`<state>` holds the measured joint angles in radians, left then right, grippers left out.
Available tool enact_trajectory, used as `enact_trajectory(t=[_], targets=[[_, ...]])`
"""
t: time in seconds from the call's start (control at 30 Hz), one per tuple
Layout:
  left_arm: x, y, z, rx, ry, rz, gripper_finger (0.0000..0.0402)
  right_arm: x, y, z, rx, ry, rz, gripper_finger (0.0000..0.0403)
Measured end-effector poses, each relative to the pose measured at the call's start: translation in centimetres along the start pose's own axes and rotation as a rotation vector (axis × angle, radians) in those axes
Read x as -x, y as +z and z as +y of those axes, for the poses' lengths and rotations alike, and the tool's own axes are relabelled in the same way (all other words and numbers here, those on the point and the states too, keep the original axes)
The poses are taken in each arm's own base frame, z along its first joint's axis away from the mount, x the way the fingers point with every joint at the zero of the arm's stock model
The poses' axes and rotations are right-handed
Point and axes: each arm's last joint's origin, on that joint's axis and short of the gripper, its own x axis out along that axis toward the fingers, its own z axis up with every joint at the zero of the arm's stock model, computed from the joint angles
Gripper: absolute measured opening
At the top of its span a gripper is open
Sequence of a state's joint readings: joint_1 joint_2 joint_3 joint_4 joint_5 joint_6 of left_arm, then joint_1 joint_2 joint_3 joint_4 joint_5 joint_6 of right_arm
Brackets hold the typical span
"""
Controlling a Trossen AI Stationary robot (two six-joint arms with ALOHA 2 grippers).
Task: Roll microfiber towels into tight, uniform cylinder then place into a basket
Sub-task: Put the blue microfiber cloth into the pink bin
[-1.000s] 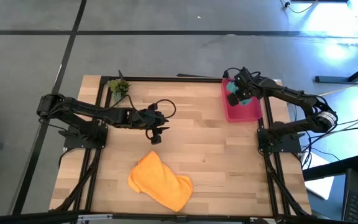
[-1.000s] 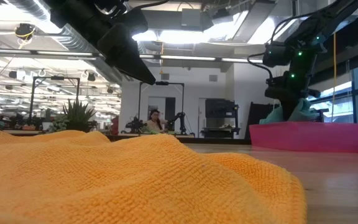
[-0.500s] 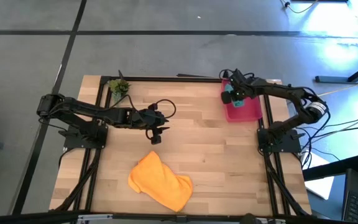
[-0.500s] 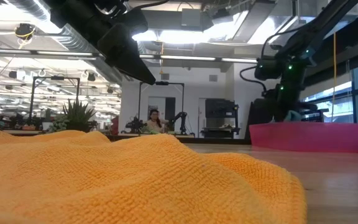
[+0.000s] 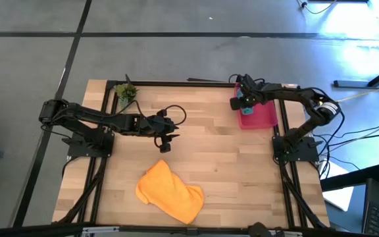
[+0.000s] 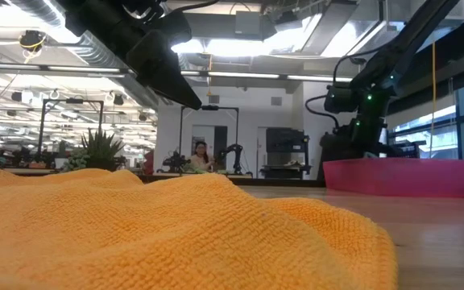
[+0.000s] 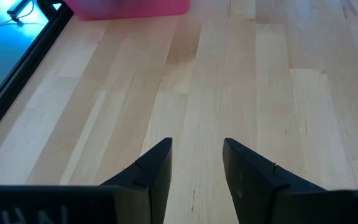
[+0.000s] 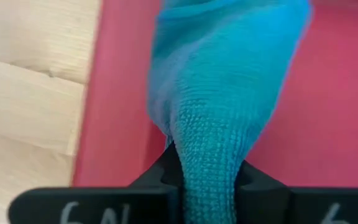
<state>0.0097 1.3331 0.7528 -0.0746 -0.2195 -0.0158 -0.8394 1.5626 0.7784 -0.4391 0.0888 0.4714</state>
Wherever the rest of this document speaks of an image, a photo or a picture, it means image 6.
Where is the black ceiling cable reel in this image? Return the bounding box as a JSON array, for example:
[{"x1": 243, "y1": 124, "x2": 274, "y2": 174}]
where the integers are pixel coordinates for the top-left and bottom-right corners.
[{"x1": 18, "y1": 30, "x2": 48, "y2": 54}]

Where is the pink plastic basket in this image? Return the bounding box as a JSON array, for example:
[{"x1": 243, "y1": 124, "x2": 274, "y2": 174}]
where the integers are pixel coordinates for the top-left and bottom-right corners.
[{"x1": 322, "y1": 157, "x2": 464, "y2": 199}]

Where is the orange microfiber towel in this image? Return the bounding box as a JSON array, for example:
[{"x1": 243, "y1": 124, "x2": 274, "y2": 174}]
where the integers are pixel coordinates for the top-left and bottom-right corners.
[{"x1": 0, "y1": 167, "x2": 398, "y2": 290}]

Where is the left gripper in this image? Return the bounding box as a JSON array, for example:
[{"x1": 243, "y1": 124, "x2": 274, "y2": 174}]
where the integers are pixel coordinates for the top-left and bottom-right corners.
[{"x1": 56, "y1": 0, "x2": 203, "y2": 111}]

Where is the black aluminium table frame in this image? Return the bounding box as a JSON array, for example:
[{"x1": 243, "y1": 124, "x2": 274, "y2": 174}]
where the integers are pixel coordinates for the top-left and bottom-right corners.
[{"x1": 137, "y1": 172, "x2": 464, "y2": 199}]

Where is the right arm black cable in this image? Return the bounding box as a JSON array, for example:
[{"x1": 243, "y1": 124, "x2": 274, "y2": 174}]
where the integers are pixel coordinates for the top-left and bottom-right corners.
[{"x1": 304, "y1": 48, "x2": 380, "y2": 130}]

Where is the person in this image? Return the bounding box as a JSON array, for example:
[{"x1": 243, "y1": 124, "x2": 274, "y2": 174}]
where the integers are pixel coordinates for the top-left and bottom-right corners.
[{"x1": 191, "y1": 140, "x2": 217, "y2": 172}]

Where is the small potted green plant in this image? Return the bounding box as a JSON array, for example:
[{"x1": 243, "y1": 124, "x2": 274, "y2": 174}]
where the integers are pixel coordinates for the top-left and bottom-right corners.
[{"x1": 64, "y1": 127, "x2": 125, "y2": 172}]

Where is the long ceiling light bar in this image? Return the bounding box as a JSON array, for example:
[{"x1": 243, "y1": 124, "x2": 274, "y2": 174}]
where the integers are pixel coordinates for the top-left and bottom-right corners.
[{"x1": 0, "y1": 62, "x2": 354, "y2": 84}]

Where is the yellow hanging cable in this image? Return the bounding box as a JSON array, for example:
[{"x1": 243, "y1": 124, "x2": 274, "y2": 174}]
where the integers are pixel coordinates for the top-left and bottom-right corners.
[{"x1": 429, "y1": 42, "x2": 437, "y2": 159}]

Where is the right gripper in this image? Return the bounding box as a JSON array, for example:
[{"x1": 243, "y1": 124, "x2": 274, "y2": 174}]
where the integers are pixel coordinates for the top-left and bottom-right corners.
[{"x1": 324, "y1": 108, "x2": 384, "y2": 159}]

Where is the black equipment cart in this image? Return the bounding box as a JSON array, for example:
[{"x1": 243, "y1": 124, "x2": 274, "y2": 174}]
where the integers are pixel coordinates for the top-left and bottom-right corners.
[{"x1": 260, "y1": 127, "x2": 312, "y2": 180}]

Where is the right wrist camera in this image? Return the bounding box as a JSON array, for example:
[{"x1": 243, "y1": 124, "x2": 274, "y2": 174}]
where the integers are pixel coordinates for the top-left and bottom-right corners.
[{"x1": 319, "y1": 131, "x2": 350, "y2": 152}]

